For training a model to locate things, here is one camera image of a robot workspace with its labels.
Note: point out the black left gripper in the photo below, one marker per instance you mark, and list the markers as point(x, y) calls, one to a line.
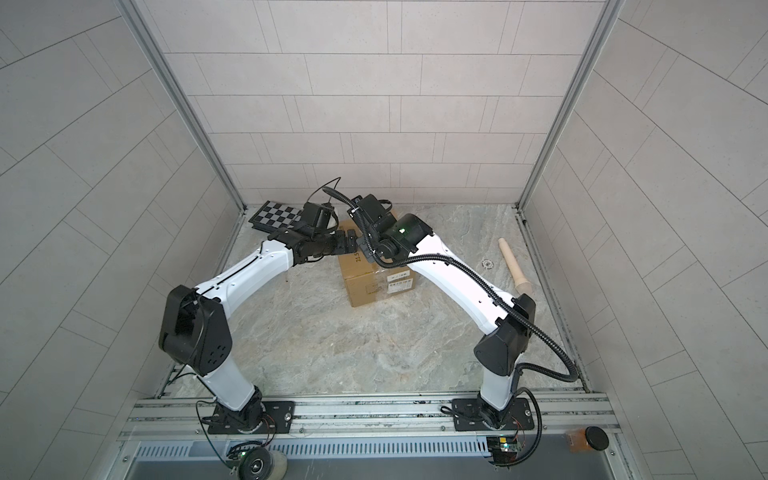
point(340, 246)

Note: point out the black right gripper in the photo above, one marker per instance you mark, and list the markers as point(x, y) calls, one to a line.
point(367, 251)

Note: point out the brown cardboard express box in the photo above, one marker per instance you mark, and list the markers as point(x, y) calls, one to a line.
point(367, 282)

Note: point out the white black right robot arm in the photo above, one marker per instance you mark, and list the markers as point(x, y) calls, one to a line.
point(409, 241)

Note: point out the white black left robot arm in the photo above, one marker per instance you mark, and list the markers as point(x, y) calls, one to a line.
point(195, 330)

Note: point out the black white chessboard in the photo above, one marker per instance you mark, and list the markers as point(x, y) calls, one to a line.
point(273, 216)

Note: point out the green circuit board right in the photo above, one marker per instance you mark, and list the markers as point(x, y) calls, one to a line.
point(503, 450)

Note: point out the round black speaker device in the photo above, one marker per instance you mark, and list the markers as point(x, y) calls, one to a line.
point(254, 461)

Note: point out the brown jar black lid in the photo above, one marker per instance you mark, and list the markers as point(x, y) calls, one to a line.
point(586, 439)

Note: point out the cream plastic handle tool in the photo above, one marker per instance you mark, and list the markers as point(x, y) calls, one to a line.
point(521, 283)

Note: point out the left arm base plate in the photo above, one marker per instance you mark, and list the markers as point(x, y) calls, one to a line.
point(273, 417)

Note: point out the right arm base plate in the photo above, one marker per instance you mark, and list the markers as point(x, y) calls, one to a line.
point(473, 414)

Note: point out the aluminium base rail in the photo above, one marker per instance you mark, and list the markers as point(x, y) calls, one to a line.
point(377, 436)

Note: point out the aluminium corner post left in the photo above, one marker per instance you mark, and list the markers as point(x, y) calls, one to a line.
point(143, 36)

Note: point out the aluminium corner post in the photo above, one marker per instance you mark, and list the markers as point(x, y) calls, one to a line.
point(606, 20)
point(143, 36)

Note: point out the aluminium corner post right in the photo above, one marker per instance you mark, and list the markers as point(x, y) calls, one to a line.
point(606, 20)

